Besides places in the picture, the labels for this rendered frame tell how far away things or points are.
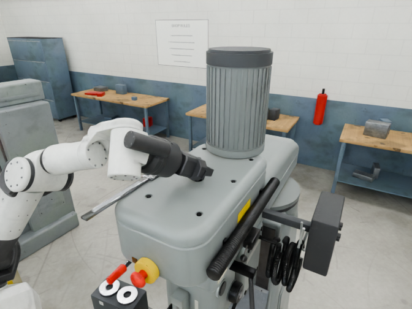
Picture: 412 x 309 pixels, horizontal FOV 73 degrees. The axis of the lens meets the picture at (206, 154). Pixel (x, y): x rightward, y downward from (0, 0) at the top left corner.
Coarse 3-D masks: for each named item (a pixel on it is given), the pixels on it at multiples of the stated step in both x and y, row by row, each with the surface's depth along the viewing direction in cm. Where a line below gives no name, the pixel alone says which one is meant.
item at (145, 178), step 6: (144, 174) 77; (138, 180) 74; (144, 180) 74; (150, 180) 75; (132, 186) 71; (138, 186) 72; (120, 192) 69; (126, 192) 69; (114, 198) 66; (120, 198) 67; (102, 204) 64; (108, 204) 64; (90, 210) 62; (96, 210) 62; (102, 210) 63; (84, 216) 60; (90, 216) 60
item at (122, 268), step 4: (128, 260) 74; (120, 264) 72; (124, 264) 72; (128, 264) 73; (116, 268) 71; (120, 268) 71; (124, 268) 71; (112, 272) 70; (116, 272) 70; (120, 272) 70; (124, 272) 72; (112, 276) 69; (116, 276) 69; (120, 276) 70; (108, 280) 68; (112, 280) 68
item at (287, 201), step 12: (288, 180) 141; (288, 192) 131; (276, 204) 122; (288, 204) 122; (264, 228) 118; (276, 228) 115; (288, 228) 127; (264, 252) 123; (264, 264) 125; (264, 276) 128; (264, 288) 131; (276, 288) 132; (276, 300) 136; (288, 300) 172
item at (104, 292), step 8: (104, 280) 132; (120, 280) 132; (104, 288) 127; (112, 288) 127; (120, 288) 128; (128, 288) 127; (136, 288) 128; (96, 296) 124; (104, 296) 124; (112, 296) 124; (120, 296) 123; (128, 296) 124; (136, 296) 123; (144, 296) 126; (96, 304) 126; (104, 304) 123; (112, 304) 121; (120, 304) 121; (128, 304) 120; (136, 304) 121; (144, 304) 127
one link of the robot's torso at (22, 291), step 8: (0, 288) 71; (8, 288) 71; (16, 288) 72; (24, 288) 73; (0, 296) 68; (8, 296) 69; (16, 296) 70; (24, 296) 72; (32, 296) 74; (0, 304) 67; (8, 304) 68; (16, 304) 70; (24, 304) 71; (32, 304) 73; (40, 304) 78
